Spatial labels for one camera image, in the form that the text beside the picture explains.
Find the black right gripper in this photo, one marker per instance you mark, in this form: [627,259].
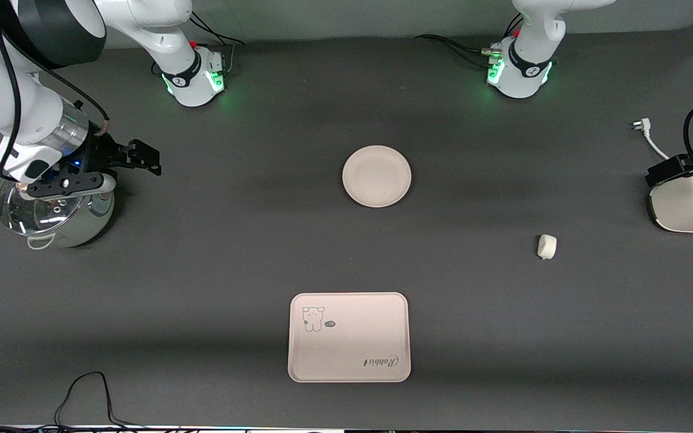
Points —
[104,154]

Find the beige tray with rabbit print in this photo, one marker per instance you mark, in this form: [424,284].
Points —
[349,343]

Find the glass pot lid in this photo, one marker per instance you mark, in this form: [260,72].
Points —
[36,213]

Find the cream white toaster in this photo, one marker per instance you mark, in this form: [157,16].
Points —
[692,207]

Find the pale green electric pot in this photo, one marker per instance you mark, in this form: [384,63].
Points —
[88,222]

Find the round beige plate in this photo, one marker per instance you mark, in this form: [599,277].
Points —
[376,176]

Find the small white bun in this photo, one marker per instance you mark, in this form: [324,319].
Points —
[547,246]

